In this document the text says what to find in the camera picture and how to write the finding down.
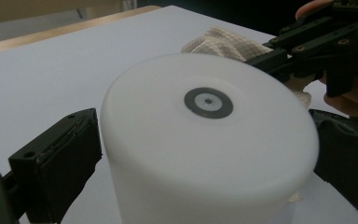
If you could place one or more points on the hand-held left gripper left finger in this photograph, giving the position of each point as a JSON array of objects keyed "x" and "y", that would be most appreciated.
[{"x": 62, "y": 155}]

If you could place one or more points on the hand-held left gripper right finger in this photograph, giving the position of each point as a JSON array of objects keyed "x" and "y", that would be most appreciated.
[{"x": 348, "y": 155}]

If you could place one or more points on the white-topped wooden table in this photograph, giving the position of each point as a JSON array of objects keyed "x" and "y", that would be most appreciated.
[{"x": 43, "y": 87}]

